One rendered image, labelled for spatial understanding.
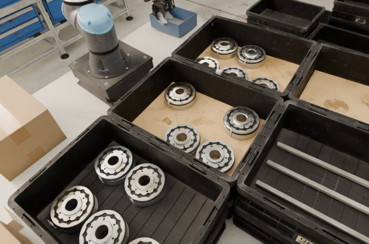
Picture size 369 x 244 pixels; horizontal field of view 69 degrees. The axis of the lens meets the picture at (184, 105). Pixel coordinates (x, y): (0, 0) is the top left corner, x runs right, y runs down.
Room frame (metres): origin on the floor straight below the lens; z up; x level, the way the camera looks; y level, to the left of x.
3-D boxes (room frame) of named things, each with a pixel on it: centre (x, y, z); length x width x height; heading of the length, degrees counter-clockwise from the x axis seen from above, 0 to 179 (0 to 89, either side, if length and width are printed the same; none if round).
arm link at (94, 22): (0.91, 0.28, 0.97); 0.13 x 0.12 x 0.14; 34
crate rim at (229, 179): (0.50, -0.03, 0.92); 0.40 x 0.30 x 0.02; 50
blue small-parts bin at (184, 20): (1.30, 0.01, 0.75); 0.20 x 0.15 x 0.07; 46
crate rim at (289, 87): (0.73, -0.22, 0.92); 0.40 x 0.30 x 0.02; 50
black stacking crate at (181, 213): (0.27, 0.17, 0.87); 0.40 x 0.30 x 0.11; 50
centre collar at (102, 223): (0.22, 0.21, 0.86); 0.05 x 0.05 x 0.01
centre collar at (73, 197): (0.29, 0.29, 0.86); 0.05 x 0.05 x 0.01
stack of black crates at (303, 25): (1.54, -0.70, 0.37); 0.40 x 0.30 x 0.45; 45
